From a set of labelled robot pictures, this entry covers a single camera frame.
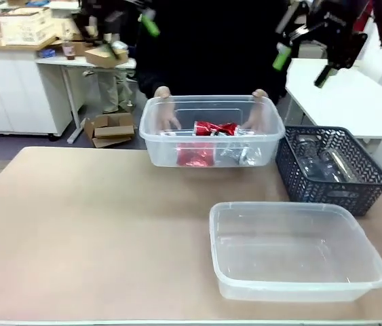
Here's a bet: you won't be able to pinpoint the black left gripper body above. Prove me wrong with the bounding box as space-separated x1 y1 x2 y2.
78 0 144 39

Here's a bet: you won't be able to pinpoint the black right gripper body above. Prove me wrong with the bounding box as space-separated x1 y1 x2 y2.
305 0 369 69

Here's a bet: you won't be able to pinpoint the clear plastic container with cans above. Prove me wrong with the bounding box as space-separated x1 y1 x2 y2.
138 94 286 168

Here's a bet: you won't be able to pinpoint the person's right forearm black sleeve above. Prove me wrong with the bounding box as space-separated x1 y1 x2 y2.
135 60 173 98

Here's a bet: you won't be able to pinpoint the dark blue plastic basket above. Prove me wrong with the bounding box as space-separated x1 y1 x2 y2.
275 126 382 217

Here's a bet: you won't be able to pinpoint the person's left hand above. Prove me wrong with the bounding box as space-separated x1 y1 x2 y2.
240 88 269 132

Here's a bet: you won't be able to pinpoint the person's right hand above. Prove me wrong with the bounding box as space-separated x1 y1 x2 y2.
154 86 182 132

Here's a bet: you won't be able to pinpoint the small open cardboard box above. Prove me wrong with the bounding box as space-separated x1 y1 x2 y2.
84 45 131 69

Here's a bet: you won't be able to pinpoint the white table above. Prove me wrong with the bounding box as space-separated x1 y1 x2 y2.
284 57 382 143

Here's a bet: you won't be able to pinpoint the background person beige trousers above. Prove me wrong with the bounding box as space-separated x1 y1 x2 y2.
96 66 134 115

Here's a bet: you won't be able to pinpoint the drink bottle with dark liquid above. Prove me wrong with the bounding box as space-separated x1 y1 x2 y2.
62 37 77 62

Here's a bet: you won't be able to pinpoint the white desk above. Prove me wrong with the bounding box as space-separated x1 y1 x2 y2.
35 56 138 144

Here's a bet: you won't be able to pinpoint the person's torso black sweater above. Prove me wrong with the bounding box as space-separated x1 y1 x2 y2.
134 0 289 103

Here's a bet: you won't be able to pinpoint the open cardboard box on floor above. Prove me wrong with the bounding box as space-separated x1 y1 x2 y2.
83 113 136 149

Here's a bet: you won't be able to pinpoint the clear plastic bottle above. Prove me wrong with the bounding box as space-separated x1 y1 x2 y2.
318 148 363 184
292 134 327 181

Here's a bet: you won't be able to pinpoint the large printed cardboard box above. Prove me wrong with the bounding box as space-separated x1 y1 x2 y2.
0 7 58 47

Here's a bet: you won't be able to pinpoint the white cabinet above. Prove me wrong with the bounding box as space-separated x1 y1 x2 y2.
0 40 75 141

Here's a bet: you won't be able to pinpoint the long crushed red can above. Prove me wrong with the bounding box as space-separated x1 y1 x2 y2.
193 120 256 137

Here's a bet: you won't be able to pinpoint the crushed silver can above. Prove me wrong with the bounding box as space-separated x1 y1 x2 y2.
218 141 263 166

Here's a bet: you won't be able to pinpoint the flat crushed red can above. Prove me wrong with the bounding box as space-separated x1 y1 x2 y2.
176 142 218 168

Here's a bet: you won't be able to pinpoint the empty clear plastic container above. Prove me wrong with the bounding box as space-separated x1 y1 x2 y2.
209 201 382 303

